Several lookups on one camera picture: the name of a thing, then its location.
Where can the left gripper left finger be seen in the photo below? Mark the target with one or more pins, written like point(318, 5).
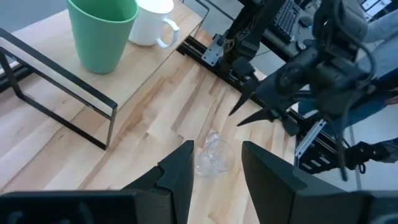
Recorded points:
point(180, 174)

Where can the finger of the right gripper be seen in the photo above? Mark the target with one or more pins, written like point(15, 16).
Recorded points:
point(264, 115)
point(247, 95)

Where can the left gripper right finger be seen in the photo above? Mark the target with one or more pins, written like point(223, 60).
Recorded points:
point(270, 183)

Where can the green plastic cup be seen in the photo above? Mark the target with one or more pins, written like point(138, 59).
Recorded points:
point(99, 40)

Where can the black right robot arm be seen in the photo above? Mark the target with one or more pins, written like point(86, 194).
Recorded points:
point(340, 18)

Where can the clear plastic footed cup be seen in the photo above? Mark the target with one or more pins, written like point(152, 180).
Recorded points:
point(214, 158)

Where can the black box with white labels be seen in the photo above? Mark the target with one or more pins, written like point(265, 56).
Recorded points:
point(320, 160)

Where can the grey desk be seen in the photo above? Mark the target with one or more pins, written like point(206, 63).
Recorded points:
point(280, 46)

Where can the black computer mouse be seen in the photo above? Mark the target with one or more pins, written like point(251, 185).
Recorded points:
point(305, 21)

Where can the person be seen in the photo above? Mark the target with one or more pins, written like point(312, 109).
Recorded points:
point(384, 46)

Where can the person's hand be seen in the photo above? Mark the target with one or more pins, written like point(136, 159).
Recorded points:
point(392, 100)

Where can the black computer keyboard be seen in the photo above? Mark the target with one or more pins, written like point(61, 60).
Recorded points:
point(286, 18)

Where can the black machine part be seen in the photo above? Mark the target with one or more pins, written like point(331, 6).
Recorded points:
point(370, 152)

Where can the white ceramic mug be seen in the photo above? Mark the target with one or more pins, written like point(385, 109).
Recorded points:
point(149, 25)

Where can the silver aluminium rail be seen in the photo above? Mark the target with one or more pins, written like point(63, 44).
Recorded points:
point(309, 138)

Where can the silver metal bracket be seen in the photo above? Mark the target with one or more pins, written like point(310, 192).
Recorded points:
point(213, 51)

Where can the wooden shelf with black frame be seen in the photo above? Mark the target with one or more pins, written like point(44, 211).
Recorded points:
point(136, 71)

